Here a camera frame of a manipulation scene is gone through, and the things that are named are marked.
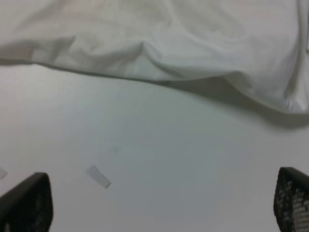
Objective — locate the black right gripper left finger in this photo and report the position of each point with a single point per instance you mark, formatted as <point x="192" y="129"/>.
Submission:
<point x="28" y="207"/>

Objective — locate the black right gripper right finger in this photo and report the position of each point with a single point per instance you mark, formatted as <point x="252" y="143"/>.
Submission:
<point x="291" y="200"/>

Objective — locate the white short sleeve t-shirt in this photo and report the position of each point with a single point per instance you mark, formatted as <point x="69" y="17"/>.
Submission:
<point x="260" y="47"/>

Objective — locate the clear tape piece bottom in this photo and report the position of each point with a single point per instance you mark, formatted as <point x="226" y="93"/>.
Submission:
<point x="3" y="173"/>

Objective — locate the clear tape piece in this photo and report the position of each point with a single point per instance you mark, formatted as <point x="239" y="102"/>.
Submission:
<point x="95" y="174"/>
<point x="3" y="173"/>

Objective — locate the clear tape piece right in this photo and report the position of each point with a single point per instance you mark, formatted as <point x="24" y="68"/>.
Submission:
<point x="95" y="174"/>

